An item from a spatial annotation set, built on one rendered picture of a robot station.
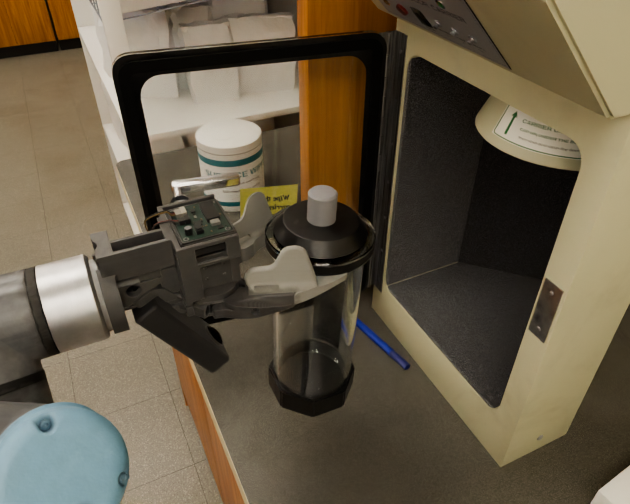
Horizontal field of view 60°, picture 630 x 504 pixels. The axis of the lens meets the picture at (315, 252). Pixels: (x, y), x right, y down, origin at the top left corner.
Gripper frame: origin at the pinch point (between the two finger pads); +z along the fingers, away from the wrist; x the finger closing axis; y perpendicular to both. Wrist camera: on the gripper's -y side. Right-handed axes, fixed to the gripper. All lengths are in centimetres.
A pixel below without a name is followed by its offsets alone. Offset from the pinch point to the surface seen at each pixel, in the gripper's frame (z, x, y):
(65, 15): 1, 486, -94
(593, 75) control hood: 12.5, -15.3, 21.1
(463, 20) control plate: 11.3, -3.3, 21.6
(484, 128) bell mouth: 20.2, 1.3, 8.7
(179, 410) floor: -11, 83, -124
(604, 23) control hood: 12.0, -15.3, 24.4
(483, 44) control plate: 13.2, -3.9, 19.7
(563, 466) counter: 25.8, -18.4, -29.7
